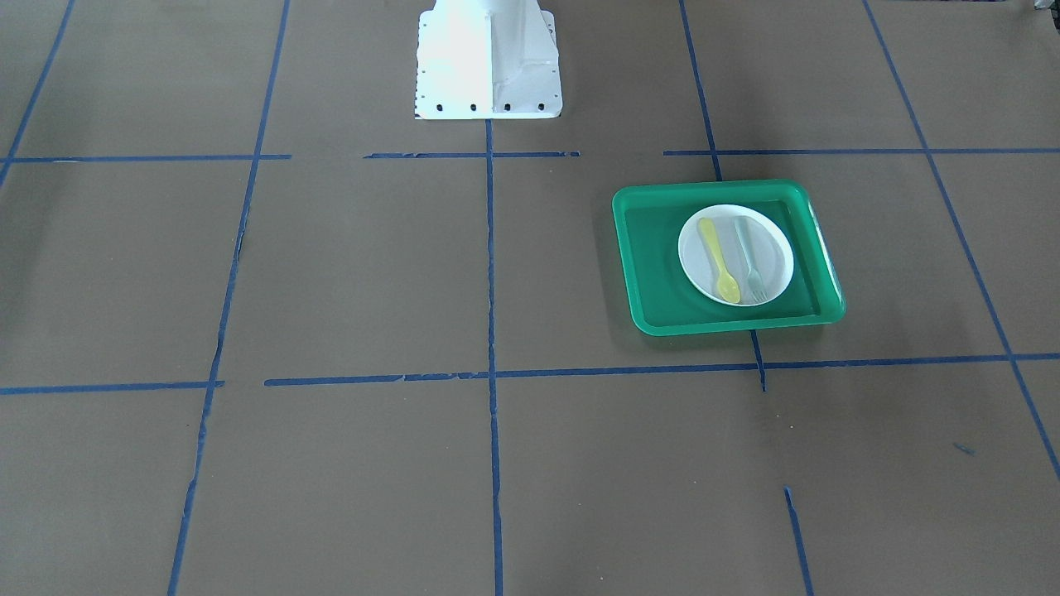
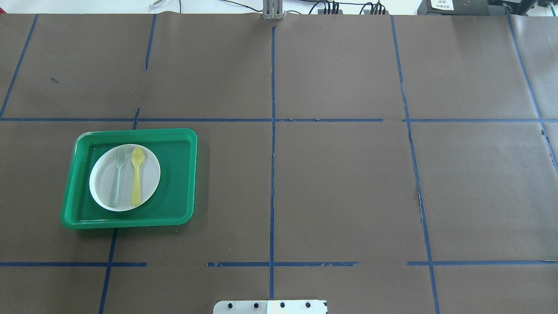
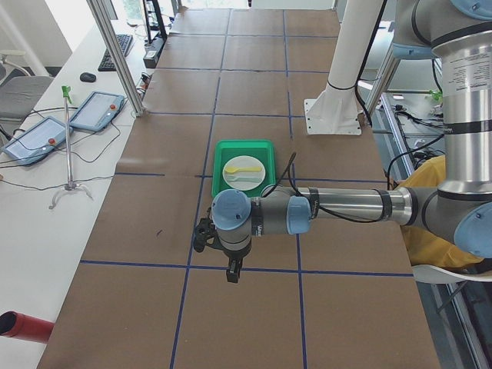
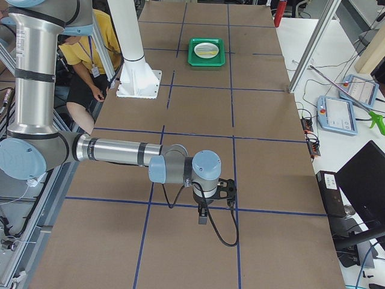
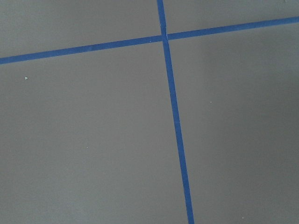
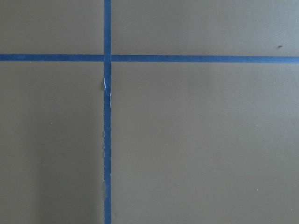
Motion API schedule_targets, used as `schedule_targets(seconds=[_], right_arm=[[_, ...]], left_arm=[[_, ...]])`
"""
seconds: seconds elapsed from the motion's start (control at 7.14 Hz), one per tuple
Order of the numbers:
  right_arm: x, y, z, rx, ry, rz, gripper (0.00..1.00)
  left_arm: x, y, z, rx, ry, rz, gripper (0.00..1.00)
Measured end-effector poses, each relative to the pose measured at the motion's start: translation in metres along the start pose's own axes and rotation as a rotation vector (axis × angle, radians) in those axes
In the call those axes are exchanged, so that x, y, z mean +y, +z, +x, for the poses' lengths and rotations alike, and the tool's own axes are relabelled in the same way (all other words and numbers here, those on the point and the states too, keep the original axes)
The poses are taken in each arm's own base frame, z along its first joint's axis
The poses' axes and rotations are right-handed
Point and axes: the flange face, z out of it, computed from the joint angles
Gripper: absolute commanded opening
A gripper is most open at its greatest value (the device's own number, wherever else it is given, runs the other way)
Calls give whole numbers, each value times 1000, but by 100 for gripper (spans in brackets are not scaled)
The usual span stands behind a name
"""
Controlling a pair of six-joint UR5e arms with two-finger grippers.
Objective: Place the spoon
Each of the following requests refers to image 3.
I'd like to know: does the metal reacher grabber stick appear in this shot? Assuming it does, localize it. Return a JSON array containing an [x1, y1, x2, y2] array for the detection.
[[48, 85, 93, 210]]

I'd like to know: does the blue teach pendant far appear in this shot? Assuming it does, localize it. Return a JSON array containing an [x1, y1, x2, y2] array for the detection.
[[69, 91, 125, 132]]

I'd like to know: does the black computer mouse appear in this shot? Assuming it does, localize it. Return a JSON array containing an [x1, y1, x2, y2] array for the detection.
[[79, 72, 97, 83]]

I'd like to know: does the white round plate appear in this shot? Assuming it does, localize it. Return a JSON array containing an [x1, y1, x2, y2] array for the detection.
[[222, 155, 266, 191]]

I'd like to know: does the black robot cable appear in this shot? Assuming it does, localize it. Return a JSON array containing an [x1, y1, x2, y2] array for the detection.
[[262, 151, 389, 224]]

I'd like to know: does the black keyboard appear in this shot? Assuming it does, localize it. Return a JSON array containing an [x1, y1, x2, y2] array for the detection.
[[97, 34, 135, 73]]

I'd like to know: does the yellow plastic spoon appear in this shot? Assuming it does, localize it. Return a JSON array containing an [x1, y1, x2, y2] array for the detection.
[[224, 166, 263, 175]]

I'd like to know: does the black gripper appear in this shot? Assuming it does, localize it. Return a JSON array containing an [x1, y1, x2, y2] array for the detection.
[[193, 208, 246, 283]]

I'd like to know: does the grey office chair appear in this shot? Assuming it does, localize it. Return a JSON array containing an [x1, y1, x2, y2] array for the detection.
[[1, 49, 54, 123]]

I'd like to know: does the aluminium frame post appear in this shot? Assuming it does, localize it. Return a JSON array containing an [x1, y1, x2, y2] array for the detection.
[[87, 0, 145, 117]]

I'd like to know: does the red cylinder tube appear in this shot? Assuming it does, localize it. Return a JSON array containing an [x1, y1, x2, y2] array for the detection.
[[1, 311, 55, 344]]

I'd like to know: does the blue teach pendant near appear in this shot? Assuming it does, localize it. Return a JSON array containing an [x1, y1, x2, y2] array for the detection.
[[1, 116, 66, 165]]

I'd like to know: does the yellow cloth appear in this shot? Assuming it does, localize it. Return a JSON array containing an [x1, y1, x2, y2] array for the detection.
[[400, 155, 484, 271]]

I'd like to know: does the blue teach pendant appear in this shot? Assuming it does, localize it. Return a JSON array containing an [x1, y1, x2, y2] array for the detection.
[[69, 91, 125, 132], [1, 116, 66, 165]]

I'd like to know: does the white pedestal column base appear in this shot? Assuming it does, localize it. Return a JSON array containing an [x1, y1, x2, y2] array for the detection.
[[304, 0, 386, 135]]

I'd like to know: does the light green plastic spoon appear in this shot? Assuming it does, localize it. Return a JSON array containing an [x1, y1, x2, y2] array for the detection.
[[224, 175, 264, 183]]

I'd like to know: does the green plastic tray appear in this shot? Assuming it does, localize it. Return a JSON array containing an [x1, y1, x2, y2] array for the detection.
[[211, 139, 276, 197]]

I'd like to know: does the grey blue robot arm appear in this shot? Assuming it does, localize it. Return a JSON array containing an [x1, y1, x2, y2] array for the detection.
[[193, 1, 491, 283]]

